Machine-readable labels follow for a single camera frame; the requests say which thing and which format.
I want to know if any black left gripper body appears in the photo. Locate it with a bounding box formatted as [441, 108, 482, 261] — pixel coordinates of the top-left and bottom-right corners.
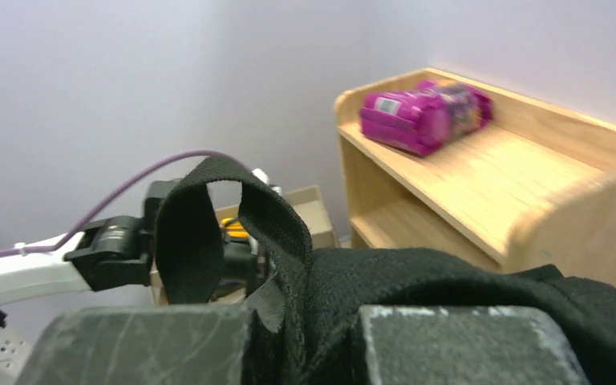
[143, 168, 282, 298]

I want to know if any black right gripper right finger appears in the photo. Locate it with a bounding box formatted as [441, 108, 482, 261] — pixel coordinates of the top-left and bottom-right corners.
[353, 306, 589, 384]

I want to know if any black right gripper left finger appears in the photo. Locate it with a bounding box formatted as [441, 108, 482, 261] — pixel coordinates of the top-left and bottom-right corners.
[17, 305, 257, 385]

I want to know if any black fabric tote bag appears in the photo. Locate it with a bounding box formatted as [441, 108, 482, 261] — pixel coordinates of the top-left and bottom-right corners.
[155, 155, 616, 384]

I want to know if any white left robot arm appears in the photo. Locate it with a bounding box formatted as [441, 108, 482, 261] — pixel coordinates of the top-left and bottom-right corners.
[0, 180, 176, 328]

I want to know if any beige plastic toolbox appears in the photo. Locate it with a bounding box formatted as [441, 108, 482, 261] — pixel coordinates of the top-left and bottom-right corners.
[214, 184, 340, 261]

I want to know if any wooden shelf unit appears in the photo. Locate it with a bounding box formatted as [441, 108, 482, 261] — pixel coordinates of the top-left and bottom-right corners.
[334, 68, 616, 286]

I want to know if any purple box on shelf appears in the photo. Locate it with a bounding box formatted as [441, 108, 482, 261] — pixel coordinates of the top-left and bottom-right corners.
[359, 80, 493, 156]

